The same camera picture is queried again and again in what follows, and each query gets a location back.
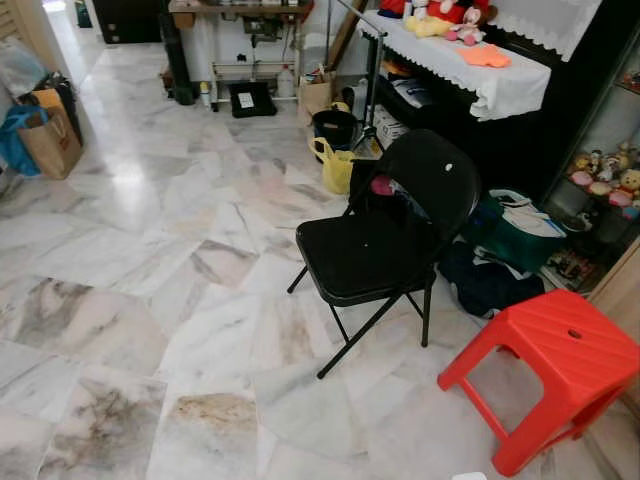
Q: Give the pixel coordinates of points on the small brown paper bag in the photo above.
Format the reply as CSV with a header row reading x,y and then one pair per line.
x,y
317,94

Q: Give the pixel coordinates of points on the orange cloth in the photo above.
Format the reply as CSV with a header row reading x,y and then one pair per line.
x,y
485,56

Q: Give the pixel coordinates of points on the blue tote bag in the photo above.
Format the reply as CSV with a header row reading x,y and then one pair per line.
x,y
14,145

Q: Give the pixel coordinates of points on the black folding chair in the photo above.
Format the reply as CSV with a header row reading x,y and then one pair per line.
x,y
350,262

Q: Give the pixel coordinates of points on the sewing machine table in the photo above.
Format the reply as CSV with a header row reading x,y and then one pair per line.
x,y
245,30

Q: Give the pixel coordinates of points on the black rolled mat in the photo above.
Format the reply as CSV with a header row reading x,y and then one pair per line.
x,y
178,60

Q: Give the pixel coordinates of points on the white lace cloth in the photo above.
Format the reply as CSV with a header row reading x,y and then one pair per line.
x,y
470,72

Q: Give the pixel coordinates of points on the dark navy bag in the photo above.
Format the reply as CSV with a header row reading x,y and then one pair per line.
x,y
485,283

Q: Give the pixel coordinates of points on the yellow plastic bag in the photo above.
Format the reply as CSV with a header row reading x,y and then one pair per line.
x,y
335,168

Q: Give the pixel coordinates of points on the glass display cabinet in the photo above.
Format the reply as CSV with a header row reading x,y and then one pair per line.
x,y
605,170

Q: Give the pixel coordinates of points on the wooden cabinet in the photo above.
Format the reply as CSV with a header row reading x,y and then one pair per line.
x,y
622,300

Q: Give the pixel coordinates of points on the black bucket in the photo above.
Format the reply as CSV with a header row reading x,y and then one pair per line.
x,y
334,128

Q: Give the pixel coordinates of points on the black piano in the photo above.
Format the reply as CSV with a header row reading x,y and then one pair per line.
x,y
500,135

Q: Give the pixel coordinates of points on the red plastic stool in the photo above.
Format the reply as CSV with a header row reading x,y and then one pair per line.
x,y
560,345

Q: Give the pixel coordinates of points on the red plush toy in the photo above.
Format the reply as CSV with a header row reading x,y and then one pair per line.
x,y
455,15

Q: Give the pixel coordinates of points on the green fabric bag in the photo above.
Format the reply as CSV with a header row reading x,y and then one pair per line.
x,y
512,232

